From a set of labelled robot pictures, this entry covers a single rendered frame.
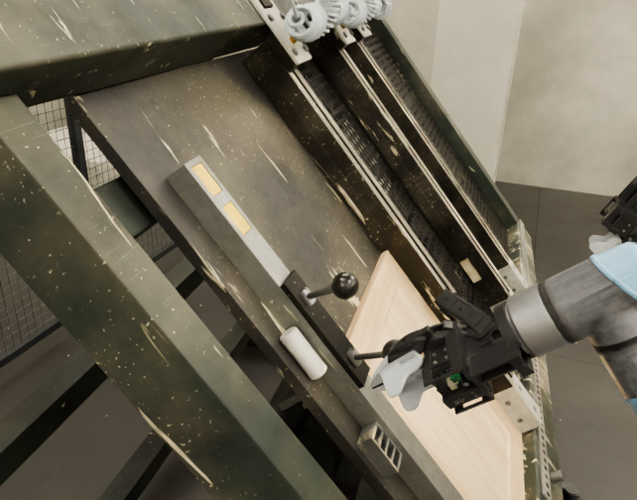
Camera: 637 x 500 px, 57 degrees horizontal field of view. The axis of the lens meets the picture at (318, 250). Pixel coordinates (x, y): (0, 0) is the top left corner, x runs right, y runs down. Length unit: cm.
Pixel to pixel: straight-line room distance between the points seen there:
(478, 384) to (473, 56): 426
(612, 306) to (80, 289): 55
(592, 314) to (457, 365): 15
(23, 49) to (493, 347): 59
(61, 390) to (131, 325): 122
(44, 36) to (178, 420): 44
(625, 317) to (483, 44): 425
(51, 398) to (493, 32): 395
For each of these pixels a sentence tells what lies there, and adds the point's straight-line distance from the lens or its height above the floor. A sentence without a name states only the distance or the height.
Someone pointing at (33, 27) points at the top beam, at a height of 182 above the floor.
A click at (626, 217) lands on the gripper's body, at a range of 138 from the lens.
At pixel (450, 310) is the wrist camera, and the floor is 150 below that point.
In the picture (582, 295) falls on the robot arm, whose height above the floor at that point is 159.
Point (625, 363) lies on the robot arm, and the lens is 70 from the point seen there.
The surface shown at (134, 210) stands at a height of 158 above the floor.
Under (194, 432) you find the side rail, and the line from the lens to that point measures 71.
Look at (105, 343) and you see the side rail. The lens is 70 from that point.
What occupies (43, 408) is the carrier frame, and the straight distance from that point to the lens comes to 183.
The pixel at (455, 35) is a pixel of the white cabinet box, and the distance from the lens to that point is 486.
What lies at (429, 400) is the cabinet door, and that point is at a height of 115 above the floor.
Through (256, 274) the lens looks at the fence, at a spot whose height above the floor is 148.
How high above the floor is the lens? 188
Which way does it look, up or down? 25 degrees down
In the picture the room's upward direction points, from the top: 2 degrees clockwise
